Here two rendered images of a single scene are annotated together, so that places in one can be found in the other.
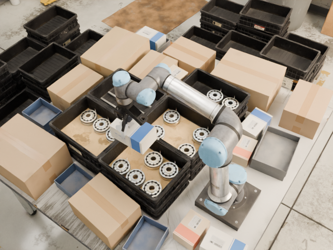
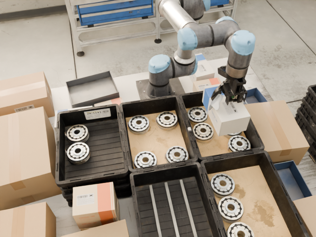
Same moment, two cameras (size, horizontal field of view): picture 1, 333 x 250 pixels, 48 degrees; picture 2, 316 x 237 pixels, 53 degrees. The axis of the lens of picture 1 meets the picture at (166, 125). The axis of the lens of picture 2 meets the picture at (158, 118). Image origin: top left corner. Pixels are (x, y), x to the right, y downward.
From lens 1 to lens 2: 2.10 m
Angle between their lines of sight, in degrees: 74
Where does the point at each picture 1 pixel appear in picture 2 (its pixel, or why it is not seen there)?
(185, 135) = (150, 138)
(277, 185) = (118, 82)
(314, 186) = not seen: hidden behind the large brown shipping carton
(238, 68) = (17, 155)
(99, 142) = (243, 193)
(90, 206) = (288, 128)
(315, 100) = (14, 86)
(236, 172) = (159, 59)
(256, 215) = not seen: hidden behind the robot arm
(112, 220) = (274, 107)
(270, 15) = not seen: outside the picture
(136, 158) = (216, 148)
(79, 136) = (264, 219)
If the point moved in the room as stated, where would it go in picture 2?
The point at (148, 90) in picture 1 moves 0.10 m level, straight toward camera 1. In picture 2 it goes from (224, 18) to (236, 5)
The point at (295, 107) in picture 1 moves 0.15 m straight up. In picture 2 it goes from (37, 91) to (28, 70)
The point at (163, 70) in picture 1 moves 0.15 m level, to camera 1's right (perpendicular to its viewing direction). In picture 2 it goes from (190, 27) to (156, 12)
